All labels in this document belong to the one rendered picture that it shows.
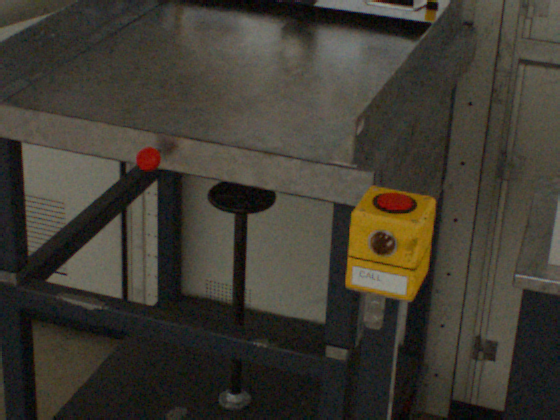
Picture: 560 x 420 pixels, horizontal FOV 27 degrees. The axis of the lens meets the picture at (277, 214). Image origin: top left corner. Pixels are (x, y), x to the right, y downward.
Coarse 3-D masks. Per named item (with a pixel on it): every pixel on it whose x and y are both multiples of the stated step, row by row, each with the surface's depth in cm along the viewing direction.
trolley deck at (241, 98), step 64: (192, 0) 218; (256, 0) 219; (128, 64) 185; (192, 64) 187; (256, 64) 188; (320, 64) 189; (384, 64) 191; (448, 64) 191; (0, 128) 171; (64, 128) 167; (128, 128) 163; (192, 128) 163; (256, 128) 164; (320, 128) 165; (320, 192) 157
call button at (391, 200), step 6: (378, 198) 133; (384, 198) 132; (390, 198) 132; (396, 198) 132; (402, 198) 132; (408, 198) 133; (378, 204) 132; (384, 204) 131; (390, 204) 131; (396, 204) 131; (402, 204) 131; (408, 204) 132
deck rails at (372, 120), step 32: (96, 0) 197; (128, 0) 208; (160, 0) 215; (32, 32) 179; (64, 32) 189; (96, 32) 197; (448, 32) 202; (0, 64) 172; (32, 64) 181; (64, 64) 184; (416, 64) 181; (0, 96) 170; (384, 96) 164; (384, 128) 166; (352, 160) 153
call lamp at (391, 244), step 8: (376, 232) 130; (384, 232) 130; (368, 240) 131; (376, 240) 129; (384, 240) 129; (392, 240) 129; (376, 248) 129; (384, 248) 129; (392, 248) 130; (384, 256) 131
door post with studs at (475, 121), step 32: (480, 0) 208; (480, 32) 211; (480, 64) 213; (480, 96) 216; (480, 128) 218; (480, 160) 221; (448, 256) 232; (448, 288) 235; (448, 320) 238; (448, 352) 241; (448, 384) 244
